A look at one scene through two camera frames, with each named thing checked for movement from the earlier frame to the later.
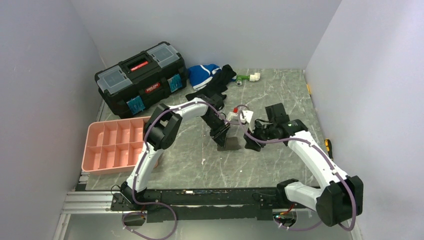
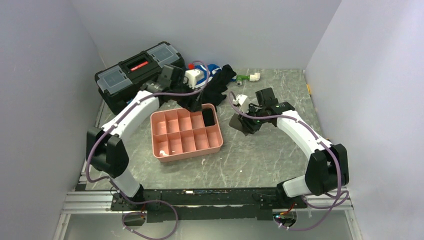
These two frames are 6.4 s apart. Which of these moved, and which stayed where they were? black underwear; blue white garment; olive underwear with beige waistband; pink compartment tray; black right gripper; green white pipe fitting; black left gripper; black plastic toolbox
Moved: olive underwear with beige waistband; black right gripper; pink compartment tray; black left gripper
Stayed: blue white garment; black plastic toolbox; black underwear; green white pipe fitting
